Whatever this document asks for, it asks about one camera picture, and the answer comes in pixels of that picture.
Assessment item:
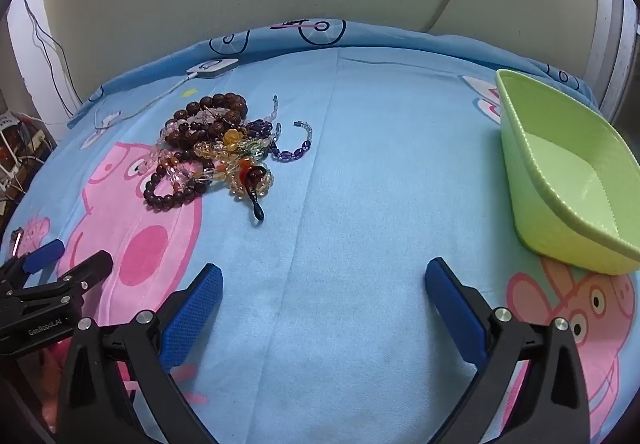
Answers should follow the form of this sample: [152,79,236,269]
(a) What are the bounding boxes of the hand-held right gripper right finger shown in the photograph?
[425,258,591,444]

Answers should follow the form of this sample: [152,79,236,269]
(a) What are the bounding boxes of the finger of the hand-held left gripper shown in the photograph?
[0,239,66,282]
[0,250,114,311]

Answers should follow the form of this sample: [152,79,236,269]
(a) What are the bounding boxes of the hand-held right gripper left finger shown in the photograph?
[52,263,224,444]

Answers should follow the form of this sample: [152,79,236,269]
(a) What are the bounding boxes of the pile of beaded bracelets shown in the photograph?
[142,92,314,226]

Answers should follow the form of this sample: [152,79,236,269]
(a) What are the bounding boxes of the green plastic basket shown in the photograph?
[495,68,640,275]

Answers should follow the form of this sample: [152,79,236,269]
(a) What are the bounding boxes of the cluttered shelf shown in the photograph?
[0,111,58,205]

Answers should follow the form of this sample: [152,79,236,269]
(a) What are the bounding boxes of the blue cartoon printed bedsheet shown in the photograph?
[0,17,633,444]

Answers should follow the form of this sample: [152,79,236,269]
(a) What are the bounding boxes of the hanging wall cables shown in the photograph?
[20,0,83,125]

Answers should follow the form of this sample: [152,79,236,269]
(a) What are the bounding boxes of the white controller cable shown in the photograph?
[94,72,193,131]

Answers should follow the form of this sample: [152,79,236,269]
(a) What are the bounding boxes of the grey door frame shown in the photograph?
[582,0,640,125]

